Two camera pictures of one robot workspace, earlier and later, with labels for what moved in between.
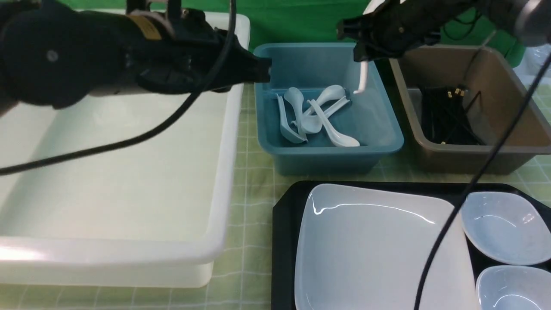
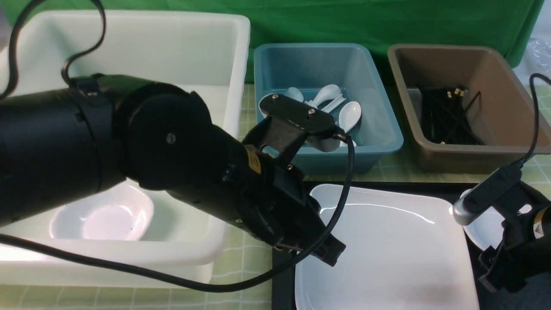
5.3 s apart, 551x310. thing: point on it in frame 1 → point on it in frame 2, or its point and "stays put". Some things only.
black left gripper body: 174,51 → 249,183
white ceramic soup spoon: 363,72 → 350,114
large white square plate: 360,250 stays put
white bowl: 514,287 → 122,212
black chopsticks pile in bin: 447,119 stays put
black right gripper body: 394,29 → 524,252
